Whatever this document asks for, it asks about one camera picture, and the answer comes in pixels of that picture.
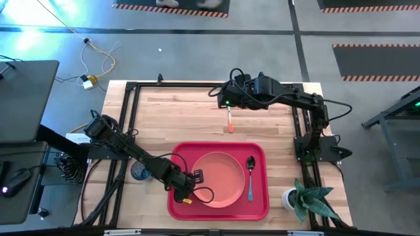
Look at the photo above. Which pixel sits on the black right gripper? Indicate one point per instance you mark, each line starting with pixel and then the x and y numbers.
pixel 239 95

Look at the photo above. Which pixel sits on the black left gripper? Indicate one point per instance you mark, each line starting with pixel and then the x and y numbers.
pixel 174 175

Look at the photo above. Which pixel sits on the orange round plate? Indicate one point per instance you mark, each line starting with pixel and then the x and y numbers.
pixel 220 180

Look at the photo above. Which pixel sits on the blue translucent cup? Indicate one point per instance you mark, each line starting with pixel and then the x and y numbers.
pixel 139 173

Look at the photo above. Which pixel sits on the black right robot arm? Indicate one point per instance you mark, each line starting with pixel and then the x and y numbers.
pixel 305 100

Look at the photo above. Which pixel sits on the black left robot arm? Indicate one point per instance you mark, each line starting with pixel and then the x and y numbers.
pixel 124 144

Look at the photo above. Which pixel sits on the red plastic tray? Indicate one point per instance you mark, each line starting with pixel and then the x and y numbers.
pixel 259 209

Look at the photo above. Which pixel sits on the person's shoe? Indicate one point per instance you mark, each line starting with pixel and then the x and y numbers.
pixel 210 3
pixel 167 2

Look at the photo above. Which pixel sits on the black hazard striped floor mat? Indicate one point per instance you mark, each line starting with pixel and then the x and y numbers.
pixel 361 3
pixel 187 4
pixel 377 60

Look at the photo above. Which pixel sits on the green plant white pot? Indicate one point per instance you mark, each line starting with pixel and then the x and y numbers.
pixel 308 200

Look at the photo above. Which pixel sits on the white paper label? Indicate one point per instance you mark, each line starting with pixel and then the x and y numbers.
pixel 78 138

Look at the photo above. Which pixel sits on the black desk support bar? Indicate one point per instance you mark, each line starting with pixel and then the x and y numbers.
pixel 59 141

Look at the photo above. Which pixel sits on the white power adapter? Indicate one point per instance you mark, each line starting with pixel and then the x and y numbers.
pixel 88 85

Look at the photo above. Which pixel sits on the black caster wheel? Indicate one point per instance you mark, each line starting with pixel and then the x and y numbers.
pixel 42 213

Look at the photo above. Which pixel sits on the black computer mouse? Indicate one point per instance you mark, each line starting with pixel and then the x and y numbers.
pixel 16 182

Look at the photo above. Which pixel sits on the dark grey side desk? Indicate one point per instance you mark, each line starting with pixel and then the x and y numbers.
pixel 16 209

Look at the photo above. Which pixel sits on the silver bracket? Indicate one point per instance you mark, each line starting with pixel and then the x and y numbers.
pixel 305 233
pixel 121 232

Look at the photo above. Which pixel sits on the black frame mount clip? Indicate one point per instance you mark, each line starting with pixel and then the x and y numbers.
pixel 159 78

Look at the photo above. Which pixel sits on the black aluminium table frame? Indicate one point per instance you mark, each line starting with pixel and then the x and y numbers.
pixel 131 86

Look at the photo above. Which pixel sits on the dark metal table frame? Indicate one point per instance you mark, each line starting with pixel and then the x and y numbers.
pixel 393 109

